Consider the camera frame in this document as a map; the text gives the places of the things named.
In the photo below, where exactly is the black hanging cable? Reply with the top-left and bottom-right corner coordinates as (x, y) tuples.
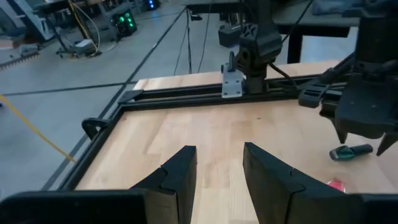
(197, 0), (214, 74)
(172, 9), (193, 75)

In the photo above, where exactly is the grey metal mounting bracket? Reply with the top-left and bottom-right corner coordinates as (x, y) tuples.
(220, 51), (244, 99)

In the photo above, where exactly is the black floor box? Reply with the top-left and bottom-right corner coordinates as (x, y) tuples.
(217, 23), (243, 49)

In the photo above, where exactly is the green nail polish bottle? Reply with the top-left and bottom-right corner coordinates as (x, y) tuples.
(328, 143), (374, 162)

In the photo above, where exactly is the yellow hanging cable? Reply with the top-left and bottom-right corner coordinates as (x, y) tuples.
(0, 94), (76, 164)

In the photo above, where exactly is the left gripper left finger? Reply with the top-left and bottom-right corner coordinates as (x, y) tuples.
(0, 145), (198, 224)

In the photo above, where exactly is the black box with green lights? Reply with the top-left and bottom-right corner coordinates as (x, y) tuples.
(110, 7), (138, 40)

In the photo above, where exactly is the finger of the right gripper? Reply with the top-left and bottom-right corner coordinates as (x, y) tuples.
(297, 81), (349, 145)
(376, 132), (398, 157)

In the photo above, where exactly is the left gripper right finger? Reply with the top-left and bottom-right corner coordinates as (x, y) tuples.
(243, 142), (398, 224)

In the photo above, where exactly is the black aluminium table frame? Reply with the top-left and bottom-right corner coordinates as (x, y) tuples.
(42, 73), (358, 192)

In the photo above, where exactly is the black desk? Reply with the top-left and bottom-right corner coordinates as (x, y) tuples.
(272, 0), (361, 65)

